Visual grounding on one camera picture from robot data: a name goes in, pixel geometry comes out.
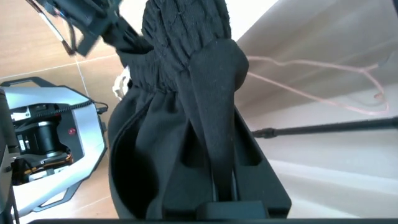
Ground black clothes rack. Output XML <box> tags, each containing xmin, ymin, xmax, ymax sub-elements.
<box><xmin>251</xmin><ymin>115</ymin><xmax>398</xmax><ymax>140</ymax></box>

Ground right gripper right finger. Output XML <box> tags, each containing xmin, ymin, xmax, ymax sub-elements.
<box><xmin>233</xmin><ymin>107</ymin><xmax>292</xmax><ymax>218</ymax></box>

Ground beige curtain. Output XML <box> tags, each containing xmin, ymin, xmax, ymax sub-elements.
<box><xmin>234</xmin><ymin>0</ymin><xmax>398</xmax><ymax>218</ymax></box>

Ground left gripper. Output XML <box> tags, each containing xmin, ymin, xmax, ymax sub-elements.
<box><xmin>40</xmin><ymin>0</ymin><xmax>122</xmax><ymax>57</ymax></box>

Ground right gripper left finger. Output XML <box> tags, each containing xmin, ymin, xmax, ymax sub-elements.
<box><xmin>161</xmin><ymin>121</ymin><xmax>218</xmax><ymax>218</ymax></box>

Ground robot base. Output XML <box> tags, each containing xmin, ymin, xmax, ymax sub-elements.
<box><xmin>0</xmin><ymin>76</ymin><xmax>109</xmax><ymax>224</ymax></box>

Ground pink clothes hanger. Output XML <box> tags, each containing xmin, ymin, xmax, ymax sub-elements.
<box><xmin>246</xmin><ymin>52</ymin><xmax>396</xmax><ymax>116</ymax></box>

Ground black shorts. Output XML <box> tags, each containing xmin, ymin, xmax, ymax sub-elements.
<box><xmin>107</xmin><ymin>0</ymin><xmax>250</xmax><ymax>220</ymax></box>

